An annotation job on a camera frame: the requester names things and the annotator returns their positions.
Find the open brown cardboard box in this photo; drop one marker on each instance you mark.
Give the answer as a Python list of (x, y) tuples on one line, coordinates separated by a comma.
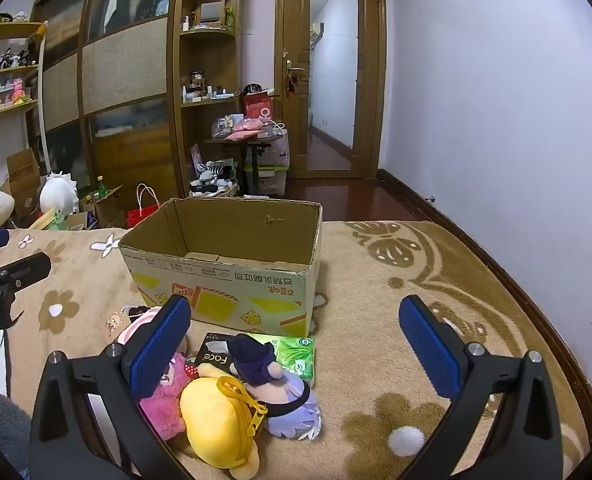
[(103, 207)]

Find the wooden wardrobe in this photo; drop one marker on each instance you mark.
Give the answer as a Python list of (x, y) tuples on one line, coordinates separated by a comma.
[(121, 60)]

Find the small framed mirror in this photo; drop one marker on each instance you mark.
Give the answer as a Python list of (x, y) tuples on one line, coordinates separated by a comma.
[(212, 11)]

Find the pink plush doll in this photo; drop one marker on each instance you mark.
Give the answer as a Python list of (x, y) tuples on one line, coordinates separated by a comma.
[(163, 410)]

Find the clear plastic storage box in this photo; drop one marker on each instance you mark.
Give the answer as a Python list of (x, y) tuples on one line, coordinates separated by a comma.
[(271, 175)]

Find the small side table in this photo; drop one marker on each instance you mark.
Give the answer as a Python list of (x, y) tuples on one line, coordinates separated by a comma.
[(236, 142)]

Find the white-haired plush doll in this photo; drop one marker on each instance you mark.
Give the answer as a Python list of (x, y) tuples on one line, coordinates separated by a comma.
[(58, 192)]

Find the purple-haired plush doll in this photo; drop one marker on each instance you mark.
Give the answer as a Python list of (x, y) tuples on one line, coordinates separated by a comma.
[(291, 410)]

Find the plain brown cardboard box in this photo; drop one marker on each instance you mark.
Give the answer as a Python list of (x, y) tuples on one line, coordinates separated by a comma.
[(23, 180)]

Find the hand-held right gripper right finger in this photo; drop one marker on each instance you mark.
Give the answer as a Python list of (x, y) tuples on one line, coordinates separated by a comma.
[(428, 350)]

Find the white pole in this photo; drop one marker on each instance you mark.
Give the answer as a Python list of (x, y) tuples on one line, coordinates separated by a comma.
[(42, 110)]

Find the yellow plush bear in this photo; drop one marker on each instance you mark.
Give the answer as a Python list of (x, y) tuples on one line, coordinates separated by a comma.
[(211, 420)]

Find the pink plastic bag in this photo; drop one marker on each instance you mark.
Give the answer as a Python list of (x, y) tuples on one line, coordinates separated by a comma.
[(243, 133)]

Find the printed cardboard box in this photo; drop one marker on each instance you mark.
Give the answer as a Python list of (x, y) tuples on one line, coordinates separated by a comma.
[(236, 290)]

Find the green tissue pack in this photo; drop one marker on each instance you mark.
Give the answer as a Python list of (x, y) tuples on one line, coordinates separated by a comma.
[(296, 355)]

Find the wooden door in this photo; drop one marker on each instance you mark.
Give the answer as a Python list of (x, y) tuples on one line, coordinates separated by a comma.
[(293, 35)]

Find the black tissue pack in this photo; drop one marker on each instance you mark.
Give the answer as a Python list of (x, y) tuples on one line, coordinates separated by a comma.
[(211, 350)]

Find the person's left forearm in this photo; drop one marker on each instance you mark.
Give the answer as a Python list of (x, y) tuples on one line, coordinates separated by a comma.
[(1, 425)]

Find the pile of clothes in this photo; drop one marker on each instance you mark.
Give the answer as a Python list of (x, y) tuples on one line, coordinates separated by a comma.
[(213, 177)]

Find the red paper bag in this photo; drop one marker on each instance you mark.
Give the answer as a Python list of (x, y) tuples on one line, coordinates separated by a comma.
[(258, 106)]

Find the wooden display shelf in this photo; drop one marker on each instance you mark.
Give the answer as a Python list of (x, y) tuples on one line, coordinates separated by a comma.
[(6, 110)]

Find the row of figurines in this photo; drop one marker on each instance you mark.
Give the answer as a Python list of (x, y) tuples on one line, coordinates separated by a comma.
[(6, 60)]

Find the brown floral blanket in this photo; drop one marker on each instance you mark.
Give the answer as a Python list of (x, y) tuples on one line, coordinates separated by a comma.
[(376, 270)]

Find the green frog toy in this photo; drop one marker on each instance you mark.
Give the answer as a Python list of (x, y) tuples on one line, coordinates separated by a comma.
[(57, 219)]

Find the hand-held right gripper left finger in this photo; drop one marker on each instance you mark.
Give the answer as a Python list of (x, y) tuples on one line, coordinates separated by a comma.
[(161, 350)]

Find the wooden corner shelf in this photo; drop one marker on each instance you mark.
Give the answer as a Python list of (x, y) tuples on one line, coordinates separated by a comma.
[(208, 31)]

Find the green glass bottle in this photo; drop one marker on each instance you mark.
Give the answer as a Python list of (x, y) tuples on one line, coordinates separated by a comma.
[(101, 189)]

